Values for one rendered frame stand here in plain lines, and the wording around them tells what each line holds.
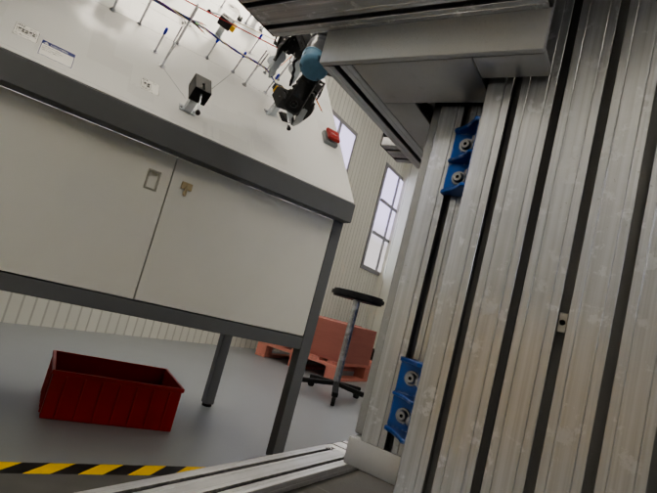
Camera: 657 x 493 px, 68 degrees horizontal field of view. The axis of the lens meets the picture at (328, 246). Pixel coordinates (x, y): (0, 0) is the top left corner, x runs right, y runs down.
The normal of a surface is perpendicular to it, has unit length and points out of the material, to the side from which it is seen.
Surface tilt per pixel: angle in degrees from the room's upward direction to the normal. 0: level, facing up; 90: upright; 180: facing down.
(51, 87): 90
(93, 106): 90
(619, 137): 90
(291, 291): 90
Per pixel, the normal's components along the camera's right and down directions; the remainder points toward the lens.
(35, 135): 0.58, 0.04
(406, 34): -0.50, -0.24
